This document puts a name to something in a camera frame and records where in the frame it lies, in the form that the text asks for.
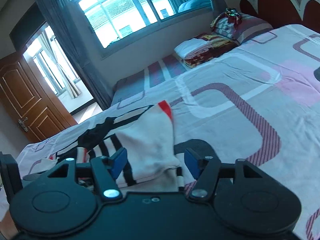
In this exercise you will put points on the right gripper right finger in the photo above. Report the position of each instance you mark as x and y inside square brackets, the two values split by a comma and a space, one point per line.
[206, 173]

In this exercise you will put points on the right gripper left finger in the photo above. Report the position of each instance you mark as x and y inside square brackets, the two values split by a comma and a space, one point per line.
[105, 171]

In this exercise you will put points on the striped knit sweater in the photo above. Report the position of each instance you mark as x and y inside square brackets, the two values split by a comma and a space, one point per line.
[147, 133]

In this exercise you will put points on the wooden door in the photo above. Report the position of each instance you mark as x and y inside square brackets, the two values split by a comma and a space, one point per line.
[24, 93]

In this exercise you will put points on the low striped side mattress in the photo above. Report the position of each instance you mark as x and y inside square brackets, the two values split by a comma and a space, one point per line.
[156, 73]

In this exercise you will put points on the balcony light curtain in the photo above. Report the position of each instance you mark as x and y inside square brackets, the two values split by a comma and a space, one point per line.
[64, 69]

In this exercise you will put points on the patterned bed sheet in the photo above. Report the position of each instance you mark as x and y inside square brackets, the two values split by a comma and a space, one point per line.
[255, 108]

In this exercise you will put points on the folded red patterned blanket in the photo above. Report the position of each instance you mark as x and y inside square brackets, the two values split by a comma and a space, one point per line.
[203, 48]

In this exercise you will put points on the striped pillow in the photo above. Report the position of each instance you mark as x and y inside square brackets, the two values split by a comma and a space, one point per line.
[249, 28]

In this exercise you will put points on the colourful item on pillow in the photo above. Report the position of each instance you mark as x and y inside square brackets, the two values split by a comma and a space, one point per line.
[233, 16]

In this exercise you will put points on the large window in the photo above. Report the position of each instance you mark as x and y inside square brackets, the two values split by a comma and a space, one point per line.
[113, 20]

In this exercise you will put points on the blue bedding outside window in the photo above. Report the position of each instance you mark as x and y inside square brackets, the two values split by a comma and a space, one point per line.
[194, 4]

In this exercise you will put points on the red white headboard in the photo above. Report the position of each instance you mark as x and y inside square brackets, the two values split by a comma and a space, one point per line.
[279, 13]

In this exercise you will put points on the grey left curtain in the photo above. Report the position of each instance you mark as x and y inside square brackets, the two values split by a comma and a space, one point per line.
[60, 20]

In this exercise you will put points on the metal door handle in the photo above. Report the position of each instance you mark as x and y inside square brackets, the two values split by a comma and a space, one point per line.
[22, 124]

